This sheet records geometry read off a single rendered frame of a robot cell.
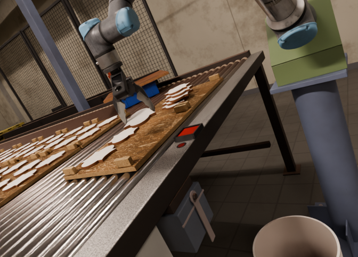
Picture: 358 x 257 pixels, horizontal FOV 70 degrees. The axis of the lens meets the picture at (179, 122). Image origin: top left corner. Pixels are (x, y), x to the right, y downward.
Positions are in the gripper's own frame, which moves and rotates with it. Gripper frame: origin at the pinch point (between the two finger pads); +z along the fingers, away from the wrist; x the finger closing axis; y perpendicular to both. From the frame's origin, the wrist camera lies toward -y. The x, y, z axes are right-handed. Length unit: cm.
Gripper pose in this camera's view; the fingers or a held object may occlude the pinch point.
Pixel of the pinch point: (139, 117)
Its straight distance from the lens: 93.7
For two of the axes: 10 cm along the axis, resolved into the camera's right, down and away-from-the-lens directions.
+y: -1.3, -3.1, 9.4
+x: -9.0, 4.4, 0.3
